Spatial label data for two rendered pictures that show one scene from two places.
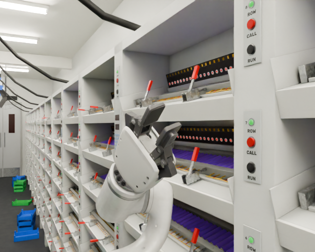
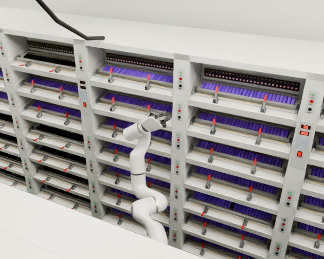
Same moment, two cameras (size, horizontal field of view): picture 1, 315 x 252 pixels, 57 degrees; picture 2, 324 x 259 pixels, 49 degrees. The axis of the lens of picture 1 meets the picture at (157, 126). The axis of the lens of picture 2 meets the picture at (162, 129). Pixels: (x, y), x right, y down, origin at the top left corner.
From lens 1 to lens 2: 167 cm
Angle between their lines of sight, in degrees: 46
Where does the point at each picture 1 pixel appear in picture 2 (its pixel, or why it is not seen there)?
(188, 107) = (149, 93)
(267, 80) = (185, 95)
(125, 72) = (87, 58)
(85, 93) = (8, 45)
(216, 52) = not seen: hidden behind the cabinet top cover
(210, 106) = (161, 95)
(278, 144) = (187, 111)
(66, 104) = not seen: outside the picture
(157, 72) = (99, 51)
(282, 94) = (189, 100)
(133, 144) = (155, 121)
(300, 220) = (192, 128)
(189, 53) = not seen: hidden behind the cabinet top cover
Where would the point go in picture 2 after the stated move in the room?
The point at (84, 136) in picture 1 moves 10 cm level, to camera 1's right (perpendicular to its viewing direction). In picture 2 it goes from (14, 79) to (28, 76)
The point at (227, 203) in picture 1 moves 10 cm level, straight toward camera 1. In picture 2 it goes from (169, 126) to (176, 133)
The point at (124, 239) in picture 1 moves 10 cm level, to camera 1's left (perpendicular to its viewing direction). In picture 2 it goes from (94, 142) to (82, 147)
